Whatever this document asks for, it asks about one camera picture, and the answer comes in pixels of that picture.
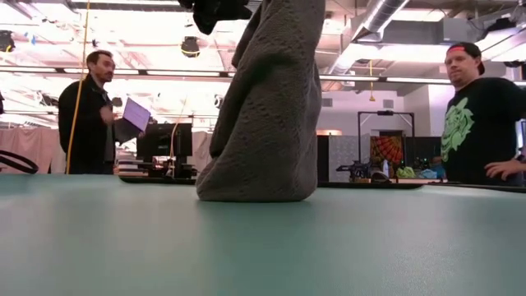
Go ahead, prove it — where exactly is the black computer monitor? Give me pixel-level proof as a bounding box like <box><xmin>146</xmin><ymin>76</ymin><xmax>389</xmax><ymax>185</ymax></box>
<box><xmin>136</xmin><ymin>123</ymin><xmax>193</xmax><ymax>178</ymax></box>

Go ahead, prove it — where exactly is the open laptop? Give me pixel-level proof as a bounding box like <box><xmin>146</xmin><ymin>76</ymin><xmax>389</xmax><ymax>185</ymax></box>
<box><xmin>113</xmin><ymin>97</ymin><xmax>152</xmax><ymax>144</ymax></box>

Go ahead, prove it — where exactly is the ceiling light strip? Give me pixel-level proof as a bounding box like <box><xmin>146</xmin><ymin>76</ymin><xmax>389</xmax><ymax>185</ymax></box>
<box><xmin>320</xmin><ymin>75</ymin><xmax>453</xmax><ymax>85</ymax></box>
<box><xmin>0</xmin><ymin>65</ymin><xmax>235</xmax><ymax>78</ymax></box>

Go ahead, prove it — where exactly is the black ceiling fixture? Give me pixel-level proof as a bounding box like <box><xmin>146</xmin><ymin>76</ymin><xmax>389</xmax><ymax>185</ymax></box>
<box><xmin>0</xmin><ymin>30</ymin><xmax>16</xmax><ymax>53</ymax></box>

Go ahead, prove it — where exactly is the silver round duct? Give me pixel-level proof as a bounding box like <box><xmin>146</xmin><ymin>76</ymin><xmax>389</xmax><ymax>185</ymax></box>
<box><xmin>328</xmin><ymin>0</ymin><xmax>412</xmax><ymax>75</ymax></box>

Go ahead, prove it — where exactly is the grey rectangular air duct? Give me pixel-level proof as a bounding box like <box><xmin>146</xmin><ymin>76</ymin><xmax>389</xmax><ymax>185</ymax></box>
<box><xmin>381</xmin><ymin>18</ymin><xmax>480</xmax><ymax>45</ymax></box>

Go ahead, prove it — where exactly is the yellow hanging cord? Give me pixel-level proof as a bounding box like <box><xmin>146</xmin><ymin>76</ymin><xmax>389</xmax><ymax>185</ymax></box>
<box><xmin>368</xmin><ymin>59</ymin><xmax>377</xmax><ymax>103</ymax></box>

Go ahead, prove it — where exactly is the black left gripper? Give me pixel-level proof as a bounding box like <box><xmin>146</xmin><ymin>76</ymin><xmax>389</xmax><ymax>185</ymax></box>
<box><xmin>178</xmin><ymin>0</ymin><xmax>253</xmax><ymax>36</ymax></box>

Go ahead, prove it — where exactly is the grey waffle-weave towel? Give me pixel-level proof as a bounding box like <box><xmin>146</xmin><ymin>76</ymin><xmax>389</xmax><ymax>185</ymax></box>
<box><xmin>196</xmin><ymin>0</ymin><xmax>326</xmax><ymax>202</ymax></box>

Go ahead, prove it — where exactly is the pink curtain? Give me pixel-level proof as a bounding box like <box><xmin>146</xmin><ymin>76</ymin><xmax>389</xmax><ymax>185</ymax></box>
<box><xmin>0</xmin><ymin>127</ymin><xmax>67</xmax><ymax>174</ymax></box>

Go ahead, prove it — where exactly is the black ceiling lamp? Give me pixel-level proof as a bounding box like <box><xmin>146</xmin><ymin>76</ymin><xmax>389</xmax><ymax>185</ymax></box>
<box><xmin>181</xmin><ymin>35</ymin><xmax>201</xmax><ymax>58</ymax></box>

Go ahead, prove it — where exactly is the yellow cable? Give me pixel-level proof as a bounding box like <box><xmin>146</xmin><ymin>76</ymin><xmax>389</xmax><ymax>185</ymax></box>
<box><xmin>65</xmin><ymin>0</ymin><xmax>91</xmax><ymax>175</ymax></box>

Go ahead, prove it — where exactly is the black cable loop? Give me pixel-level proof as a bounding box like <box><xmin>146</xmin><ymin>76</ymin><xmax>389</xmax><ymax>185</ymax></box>
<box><xmin>0</xmin><ymin>150</ymin><xmax>39</xmax><ymax>174</ymax></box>

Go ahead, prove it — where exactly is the person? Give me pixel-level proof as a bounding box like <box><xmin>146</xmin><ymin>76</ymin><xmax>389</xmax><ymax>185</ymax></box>
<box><xmin>58</xmin><ymin>49</ymin><xmax>124</xmax><ymax>175</ymax></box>
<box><xmin>440</xmin><ymin>41</ymin><xmax>526</xmax><ymax>187</ymax></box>

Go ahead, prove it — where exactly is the orange patterned wall tapestry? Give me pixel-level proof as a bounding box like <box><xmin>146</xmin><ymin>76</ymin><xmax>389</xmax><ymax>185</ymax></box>
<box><xmin>369</xmin><ymin>136</ymin><xmax>404</xmax><ymax>168</ymax></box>

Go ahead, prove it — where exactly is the black metal frame stand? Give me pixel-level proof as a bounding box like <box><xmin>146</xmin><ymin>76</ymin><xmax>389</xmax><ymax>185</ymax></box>
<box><xmin>357</xmin><ymin>109</ymin><xmax>415</xmax><ymax>165</ymax></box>

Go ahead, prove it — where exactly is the small black background robot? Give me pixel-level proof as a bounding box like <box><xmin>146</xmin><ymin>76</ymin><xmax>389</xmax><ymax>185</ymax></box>
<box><xmin>335</xmin><ymin>160</ymin><xmax>373</xmax><ymax>183</ymax></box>

